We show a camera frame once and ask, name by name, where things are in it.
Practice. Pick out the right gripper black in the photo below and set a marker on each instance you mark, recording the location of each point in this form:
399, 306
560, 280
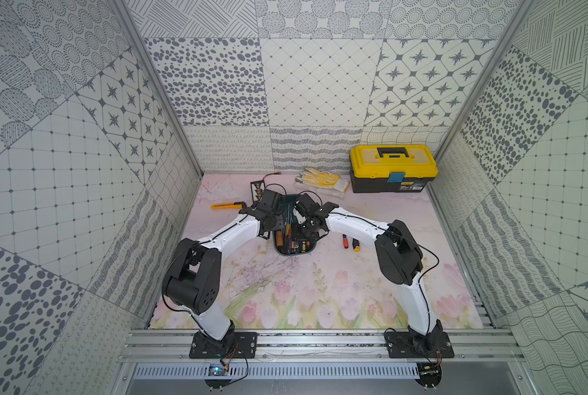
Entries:
316, 235

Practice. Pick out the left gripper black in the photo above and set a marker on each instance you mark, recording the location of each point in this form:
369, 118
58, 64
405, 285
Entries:
278, 217

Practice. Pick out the teal plastic storage tray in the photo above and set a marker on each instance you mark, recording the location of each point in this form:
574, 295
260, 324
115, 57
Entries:
289, 239

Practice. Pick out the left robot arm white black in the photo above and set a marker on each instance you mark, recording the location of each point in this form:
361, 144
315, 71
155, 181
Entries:
192, 280

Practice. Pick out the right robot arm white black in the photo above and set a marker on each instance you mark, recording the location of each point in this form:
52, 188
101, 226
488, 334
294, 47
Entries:
399, 257

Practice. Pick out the yellow work gloves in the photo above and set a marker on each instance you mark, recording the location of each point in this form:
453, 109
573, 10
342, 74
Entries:
323, 181

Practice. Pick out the orange utility knife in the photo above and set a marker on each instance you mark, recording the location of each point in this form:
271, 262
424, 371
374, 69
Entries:
229, 205

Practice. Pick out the yellow black toolbox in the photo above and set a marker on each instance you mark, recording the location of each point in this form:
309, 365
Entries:
391, 168

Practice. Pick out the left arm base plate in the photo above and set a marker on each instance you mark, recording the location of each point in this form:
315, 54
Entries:
238, 345

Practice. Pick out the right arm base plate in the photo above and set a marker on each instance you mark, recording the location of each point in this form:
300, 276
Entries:
408, 345

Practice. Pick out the aluminium rail frame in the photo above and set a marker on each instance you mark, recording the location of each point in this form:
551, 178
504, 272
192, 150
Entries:
486, 345

